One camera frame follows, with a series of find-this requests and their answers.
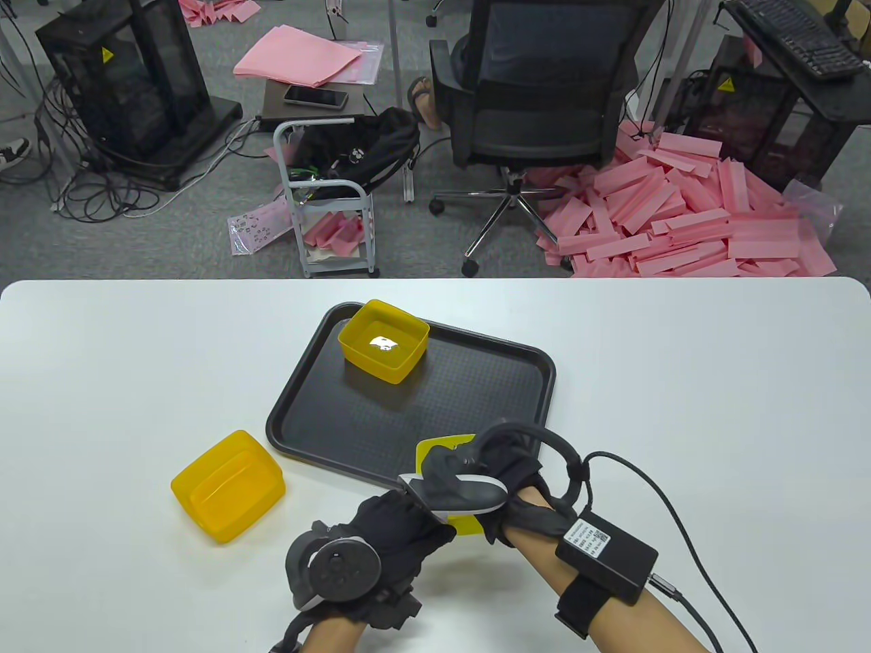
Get person's left hand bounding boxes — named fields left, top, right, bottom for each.
left=332, top=490, right=457, bottom=630

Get person's right hand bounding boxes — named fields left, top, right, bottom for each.
left=418, top=430, right=572, bottom=549

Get lemon yellow plastic food container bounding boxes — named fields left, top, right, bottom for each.
left=415, top=433, right=487, bottom=538

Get amber yellow plastic food container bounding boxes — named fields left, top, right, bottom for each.
left=170, top=429, right=286, bottom=545
left=338, top=299, right=431, bottom=386

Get person's left forearm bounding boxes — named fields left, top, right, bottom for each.
left=299, top=619, right=365, bottom=653

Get person's right forearm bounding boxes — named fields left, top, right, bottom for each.
left=507, top=486, right=712, bottom=653

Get black handheld controller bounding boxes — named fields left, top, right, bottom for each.
left=284, top=520, right=382, bottom=609
left=398, top=471, right=509, bottom=524

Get black plastic tray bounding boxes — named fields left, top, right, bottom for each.
left=265, top=301, right=557, bottom=492

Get white rolling cart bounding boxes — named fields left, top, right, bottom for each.
left=274, top=117, right=380, bottom=278

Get pile of pink foam strips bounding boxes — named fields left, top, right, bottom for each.
left=527, top=121, right=838, bottom=278

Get pink foam bundle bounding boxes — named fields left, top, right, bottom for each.
left=303, top=211, right=365, bottom=249

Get black mesh office chair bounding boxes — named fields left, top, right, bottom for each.
left=429, top=0, right=668, bottom=278

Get pink patterned plastic bag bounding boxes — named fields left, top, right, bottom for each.
left=227, top=199, right=295, bottom=256

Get black backpack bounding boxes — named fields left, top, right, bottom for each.
left=293, top=107, right=421, bottom=201

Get crumpled clear plastic bag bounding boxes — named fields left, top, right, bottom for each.
left=783, top=178, right=844, bottom=247

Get black smartphone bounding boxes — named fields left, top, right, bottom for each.
left=283, top=85, right=349, bottom=110

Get black mesh computer cabinet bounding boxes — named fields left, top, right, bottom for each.
left=684, top=34, right=851, bottom=195
left=35, top=0, right=244, bottom=191

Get clear flat plastic bag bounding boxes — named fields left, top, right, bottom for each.
left=325, top=39, right=386, bottom=86

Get small brown side table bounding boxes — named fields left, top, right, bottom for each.
left=262, top=80, right=358, bottom=133

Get stack of pink sheets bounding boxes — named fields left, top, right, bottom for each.
left=233, top=25, right=365, bottom=89

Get black keyboard shelf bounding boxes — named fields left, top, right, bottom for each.
left=720, top=0, right=871, bottom=127

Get black keyboard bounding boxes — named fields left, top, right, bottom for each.
left=732, top=0, right=865, bottom=82

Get scattered pink foam pieces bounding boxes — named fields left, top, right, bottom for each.
left=178, top=0, right=263, bottom=28

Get thin black cable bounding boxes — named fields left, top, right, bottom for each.
left=585, top=450, right=759, bottom=653

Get tangle of black cables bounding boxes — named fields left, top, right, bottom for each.
left=0, top=14, right=164, bottom=222

